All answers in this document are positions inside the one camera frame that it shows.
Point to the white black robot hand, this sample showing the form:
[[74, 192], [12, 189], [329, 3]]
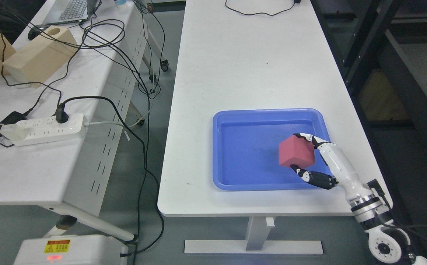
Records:
[[343, 172]]

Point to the pink foam block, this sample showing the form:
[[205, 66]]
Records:
[[296, 151]]

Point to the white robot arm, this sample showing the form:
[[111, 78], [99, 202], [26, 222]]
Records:
[[388, 243]]

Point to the cardboard box under shelf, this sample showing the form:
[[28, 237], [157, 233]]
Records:
[[379, 100]]

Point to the blue plastic tray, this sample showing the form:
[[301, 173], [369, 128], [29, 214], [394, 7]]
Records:
[[245, 147]]

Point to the black metal shelf left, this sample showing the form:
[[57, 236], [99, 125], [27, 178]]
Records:
[[390, 35]]

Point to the white table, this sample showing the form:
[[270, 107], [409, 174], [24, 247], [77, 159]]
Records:
[[230, 61]]

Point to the white machine with warning label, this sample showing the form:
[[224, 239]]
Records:
[[72, 250]]

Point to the white side desk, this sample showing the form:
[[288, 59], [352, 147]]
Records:
[[70, 177]]

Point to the white power strip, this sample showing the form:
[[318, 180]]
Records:
[[36, 131]]

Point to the grey laptop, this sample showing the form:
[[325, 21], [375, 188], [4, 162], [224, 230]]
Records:
[[68, 11]]

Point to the wooden box with hole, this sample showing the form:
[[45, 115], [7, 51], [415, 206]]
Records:
[[42, 57]]

